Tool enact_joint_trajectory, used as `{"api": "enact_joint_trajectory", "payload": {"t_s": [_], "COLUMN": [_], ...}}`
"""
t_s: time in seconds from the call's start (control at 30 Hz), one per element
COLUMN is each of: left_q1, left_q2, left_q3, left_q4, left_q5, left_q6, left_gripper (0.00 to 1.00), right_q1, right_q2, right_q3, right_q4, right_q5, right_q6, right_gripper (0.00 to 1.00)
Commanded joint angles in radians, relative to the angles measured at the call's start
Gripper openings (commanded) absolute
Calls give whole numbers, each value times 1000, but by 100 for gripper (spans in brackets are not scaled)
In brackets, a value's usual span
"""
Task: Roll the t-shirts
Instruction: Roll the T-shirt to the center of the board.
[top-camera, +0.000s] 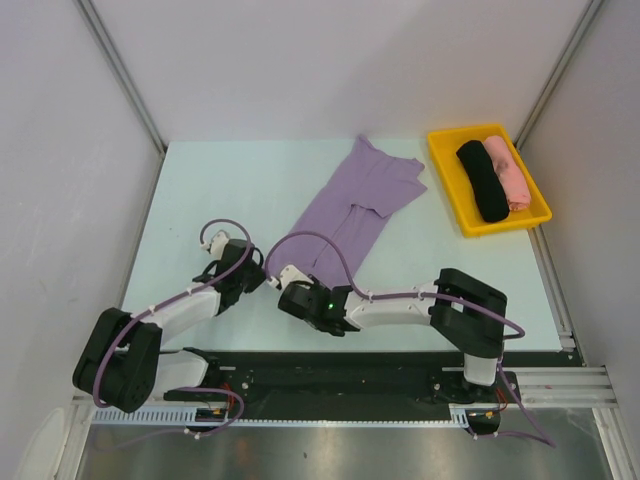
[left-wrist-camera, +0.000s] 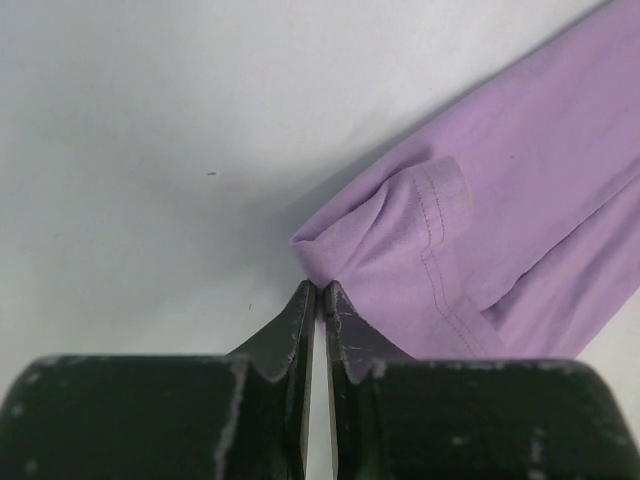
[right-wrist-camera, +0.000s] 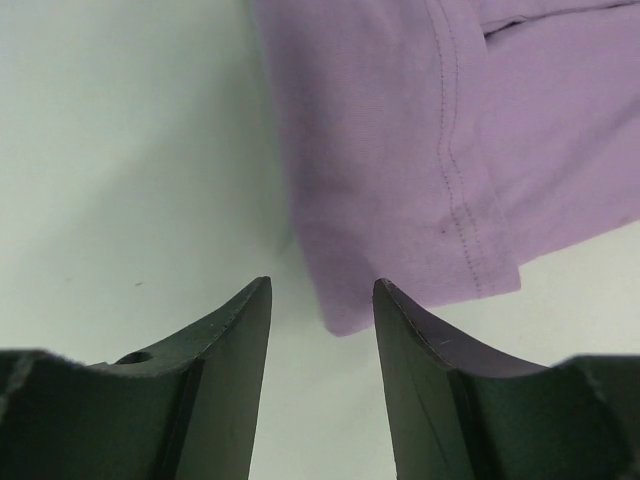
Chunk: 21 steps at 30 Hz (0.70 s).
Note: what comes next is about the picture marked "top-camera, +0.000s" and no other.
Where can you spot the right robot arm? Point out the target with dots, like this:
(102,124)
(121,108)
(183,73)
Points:
(462,309)

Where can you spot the white slotted cable duct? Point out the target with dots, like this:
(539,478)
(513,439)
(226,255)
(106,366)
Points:
(204,417)

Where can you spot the rolled pink t shirt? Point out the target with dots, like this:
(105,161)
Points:
(509,174)

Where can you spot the aluminium corner post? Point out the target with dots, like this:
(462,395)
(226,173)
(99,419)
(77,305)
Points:
(586,21)
(114,60)

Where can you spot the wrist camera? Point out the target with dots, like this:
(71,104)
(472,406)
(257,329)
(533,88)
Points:
(288,275)
(216,245)

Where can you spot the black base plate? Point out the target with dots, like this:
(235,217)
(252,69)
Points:
(386,408)

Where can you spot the right aluminium corner post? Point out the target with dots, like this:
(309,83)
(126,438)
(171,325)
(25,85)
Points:
(586,21)

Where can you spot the left aluminium corner post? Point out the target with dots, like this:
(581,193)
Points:
(114,60)

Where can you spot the rolled black t shirt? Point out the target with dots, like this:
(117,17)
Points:
(487,190)

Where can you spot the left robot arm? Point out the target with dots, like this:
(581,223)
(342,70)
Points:
(122,362)

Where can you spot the aluminium frame rail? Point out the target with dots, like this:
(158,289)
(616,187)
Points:
(565,387)

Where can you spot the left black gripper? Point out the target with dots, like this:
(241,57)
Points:
(259,275)

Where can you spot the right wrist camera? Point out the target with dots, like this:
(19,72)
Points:
(288,275)

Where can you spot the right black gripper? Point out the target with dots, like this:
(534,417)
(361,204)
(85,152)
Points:
(316,285)

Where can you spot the yellow plastic tray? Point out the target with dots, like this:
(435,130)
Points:
(442,147)

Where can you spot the purple t shirt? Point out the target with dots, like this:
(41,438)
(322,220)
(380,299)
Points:
(349,213)

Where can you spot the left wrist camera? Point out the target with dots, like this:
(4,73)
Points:
(216,245)

